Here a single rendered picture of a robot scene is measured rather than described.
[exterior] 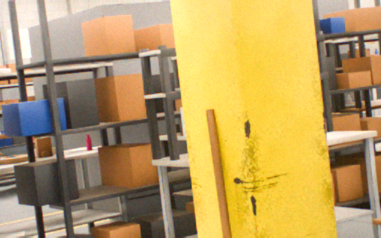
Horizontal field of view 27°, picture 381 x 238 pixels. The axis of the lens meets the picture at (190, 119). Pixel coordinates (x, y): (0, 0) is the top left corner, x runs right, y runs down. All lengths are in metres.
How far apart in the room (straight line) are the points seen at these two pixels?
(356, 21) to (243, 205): 5.89
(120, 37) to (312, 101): 4.25
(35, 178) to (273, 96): 4.01
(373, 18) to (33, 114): 3.60
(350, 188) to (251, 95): 5.75
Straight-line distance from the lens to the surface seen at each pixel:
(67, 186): 5.92
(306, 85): 2.13
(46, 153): 7.19
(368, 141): 6.07
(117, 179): 6.45
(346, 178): 7.68
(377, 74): 7.94
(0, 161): 7.07
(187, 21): 2.15
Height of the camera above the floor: 1.46
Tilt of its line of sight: 3 degrees down
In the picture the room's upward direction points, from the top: 7 degrees counter-clockwise
